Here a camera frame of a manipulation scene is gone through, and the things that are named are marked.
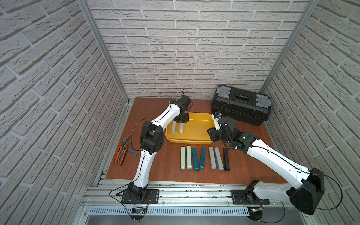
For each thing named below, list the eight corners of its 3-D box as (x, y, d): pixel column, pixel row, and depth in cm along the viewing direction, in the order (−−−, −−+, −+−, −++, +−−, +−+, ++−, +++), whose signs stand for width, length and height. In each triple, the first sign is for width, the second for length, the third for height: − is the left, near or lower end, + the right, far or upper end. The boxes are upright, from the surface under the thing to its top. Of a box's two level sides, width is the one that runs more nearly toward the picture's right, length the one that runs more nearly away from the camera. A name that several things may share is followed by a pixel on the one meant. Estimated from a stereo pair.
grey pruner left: (211, 169, 84) (212, 168, 82) (208, 148, 93) (209, 146, 91) (215, 169, 84) (216, 168, 83) (212, 148, 93) (212, 146, 91)
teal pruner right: (198, 169, 85) (199, 167, 83) (201, 148, 94) (201, 146, 92) (203, 169, 85) (204, 168, 83) (205, 148, 94) (205, 147, 92)
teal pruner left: (194, 171, 83) (194, 170, 82) (191, 149, 92) (192, 148, 91) (198, 171, 84) (198, 170, 82) (195, 149, 93) (195, 148, 91)
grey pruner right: (219, 170, 84) (220, 169, 82) (214, 148, 93) (214, 147, 91) (223, 170, 84) (224, 169, 82) (217, 148, 93) (218, 147, 91)
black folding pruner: (224, 171, 84) (225, 170, 82) (223, 149, 93) (223, 148, 91) (229, 171, 84) (230, 170, 82) (227, 149, 93) (228, 148, 91)
